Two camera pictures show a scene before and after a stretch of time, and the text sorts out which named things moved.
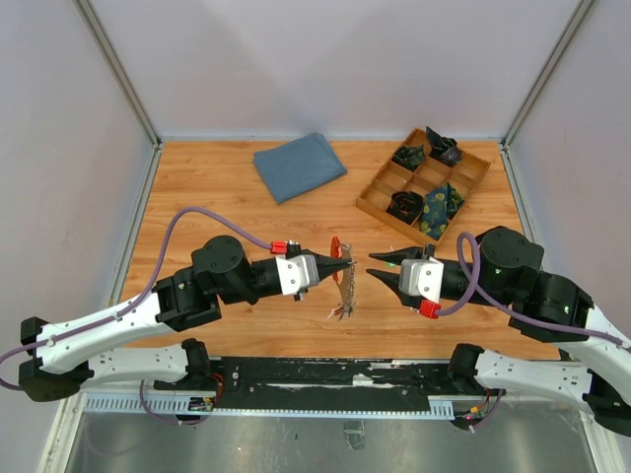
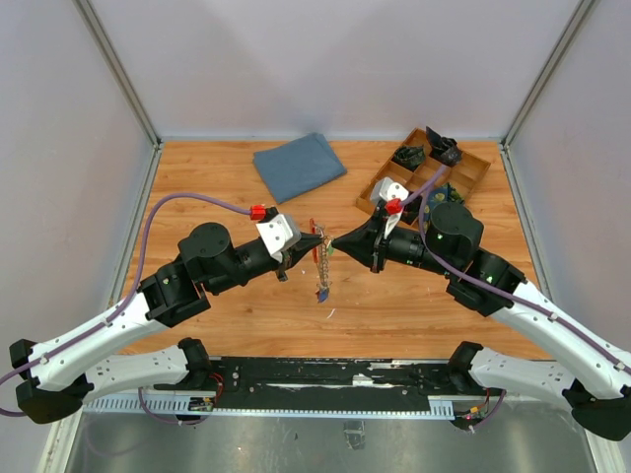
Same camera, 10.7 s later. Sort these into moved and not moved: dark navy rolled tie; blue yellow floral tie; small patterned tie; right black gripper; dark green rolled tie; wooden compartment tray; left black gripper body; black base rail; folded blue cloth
Moved: left black gripper body; small patterned tie; right black gripper
Not moved: wooden compartment tray; folded blue cloth; black base rail; blue yellow floral tie; dark green rolled tie; dark navy rolled tie
